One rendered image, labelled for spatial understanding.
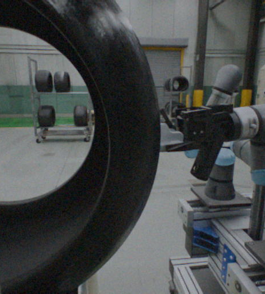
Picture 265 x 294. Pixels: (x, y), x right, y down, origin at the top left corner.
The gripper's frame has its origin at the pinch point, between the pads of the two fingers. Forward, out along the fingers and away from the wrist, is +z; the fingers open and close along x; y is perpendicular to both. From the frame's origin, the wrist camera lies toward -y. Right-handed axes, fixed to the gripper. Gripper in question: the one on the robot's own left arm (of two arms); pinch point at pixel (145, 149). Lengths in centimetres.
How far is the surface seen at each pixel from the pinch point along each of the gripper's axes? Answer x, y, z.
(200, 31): -1013, 190, -558
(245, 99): -994, -129, -765
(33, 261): 3.3, -18.0, 26.0
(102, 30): 17.8, 20.3, 8.2
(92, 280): 4.9, -24.5, 15.4
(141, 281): -84, -115, -9
